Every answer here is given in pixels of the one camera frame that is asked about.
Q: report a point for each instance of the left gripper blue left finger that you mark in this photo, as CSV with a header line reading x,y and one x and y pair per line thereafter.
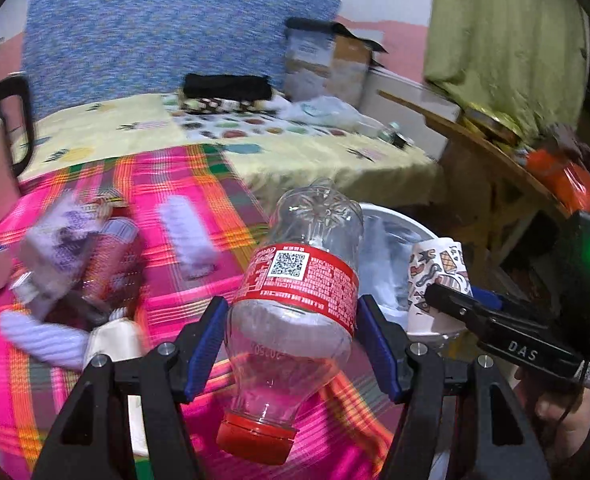
x,y
201,342

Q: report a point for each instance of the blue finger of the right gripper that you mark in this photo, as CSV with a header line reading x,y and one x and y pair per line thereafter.
x,y
462,308
489,300

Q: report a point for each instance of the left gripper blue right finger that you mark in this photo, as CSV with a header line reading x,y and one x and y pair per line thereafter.
x,y
386,360

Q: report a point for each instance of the patterned paper cup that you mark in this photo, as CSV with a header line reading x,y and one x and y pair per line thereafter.
x,y
436,261

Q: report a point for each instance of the clear bottle red label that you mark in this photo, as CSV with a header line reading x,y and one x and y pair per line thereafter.
x,y
291,322

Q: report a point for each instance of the white foam net sleeve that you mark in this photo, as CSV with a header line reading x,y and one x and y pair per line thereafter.
x,y
196,254
55,344

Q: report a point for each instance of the cream paper bag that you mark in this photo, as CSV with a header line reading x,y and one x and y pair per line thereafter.
x,y
120,339

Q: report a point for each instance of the white round trash bin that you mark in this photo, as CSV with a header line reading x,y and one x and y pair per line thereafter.
x,y
398,259

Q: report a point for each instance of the red drink can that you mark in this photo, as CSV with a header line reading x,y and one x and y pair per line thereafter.
x,y
114,273

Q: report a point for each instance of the purple grape drink carton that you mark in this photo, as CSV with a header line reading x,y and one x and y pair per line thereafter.
x,y
54,253

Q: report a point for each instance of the right hand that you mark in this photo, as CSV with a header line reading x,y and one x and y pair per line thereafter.
x,y
561,421

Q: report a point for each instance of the wooden round table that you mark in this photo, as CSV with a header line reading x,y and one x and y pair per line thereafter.
x,y
513,199

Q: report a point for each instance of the orange plastic bag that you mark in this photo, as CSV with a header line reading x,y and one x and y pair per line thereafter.
x,y
566,180

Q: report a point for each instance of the metal pan on table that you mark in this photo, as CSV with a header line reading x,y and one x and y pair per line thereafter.
x,y
494,126

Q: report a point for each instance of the small bottle on bed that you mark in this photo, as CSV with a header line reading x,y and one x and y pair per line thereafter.
x,y
392,134

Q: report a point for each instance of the yellow pineapple bed sheet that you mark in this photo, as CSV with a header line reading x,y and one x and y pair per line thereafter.
x,y
269,155

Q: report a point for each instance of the polka dot brown cloth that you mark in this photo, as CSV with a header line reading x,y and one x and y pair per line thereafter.
x,y
208,106

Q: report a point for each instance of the white plastic bag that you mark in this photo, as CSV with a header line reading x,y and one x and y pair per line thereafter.
x,y
323,111

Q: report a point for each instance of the black folded cloth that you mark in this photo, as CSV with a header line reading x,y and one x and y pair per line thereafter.
x,y
238,88

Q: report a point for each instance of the green curtain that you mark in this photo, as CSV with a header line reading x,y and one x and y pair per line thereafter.
x,y
527,59

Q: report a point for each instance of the open cardboard box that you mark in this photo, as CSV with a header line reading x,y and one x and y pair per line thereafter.
x,y
326,59

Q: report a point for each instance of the blue floral mattress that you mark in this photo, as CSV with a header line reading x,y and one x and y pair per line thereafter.
x,y
83,51

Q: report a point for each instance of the black steel electric kettle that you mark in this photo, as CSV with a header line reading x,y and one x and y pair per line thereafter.
x,y
16,85

